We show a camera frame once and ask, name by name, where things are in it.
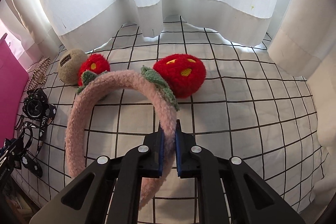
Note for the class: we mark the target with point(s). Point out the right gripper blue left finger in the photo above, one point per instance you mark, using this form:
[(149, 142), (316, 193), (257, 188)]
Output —
[(146, 160)]

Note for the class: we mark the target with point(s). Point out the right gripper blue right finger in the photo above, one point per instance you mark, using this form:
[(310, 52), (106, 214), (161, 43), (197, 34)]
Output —
[(193, 160)]

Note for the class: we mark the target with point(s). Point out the beige fuzzy round pouch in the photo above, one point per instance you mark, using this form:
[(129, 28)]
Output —
[(69, 65)]

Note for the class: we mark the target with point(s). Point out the black wrist watch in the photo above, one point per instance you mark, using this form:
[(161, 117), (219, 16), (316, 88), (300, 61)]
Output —
[(35, 104)]

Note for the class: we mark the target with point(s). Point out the gold pearl hair claw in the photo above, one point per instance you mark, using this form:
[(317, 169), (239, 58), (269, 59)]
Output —
[(38, 76)]

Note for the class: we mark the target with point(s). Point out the pink storage box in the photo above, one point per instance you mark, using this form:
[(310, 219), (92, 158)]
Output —
[(13, 79)]

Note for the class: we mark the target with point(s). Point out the cream thick curtain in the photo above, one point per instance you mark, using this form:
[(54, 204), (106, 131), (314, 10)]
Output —
[(304, 45)]

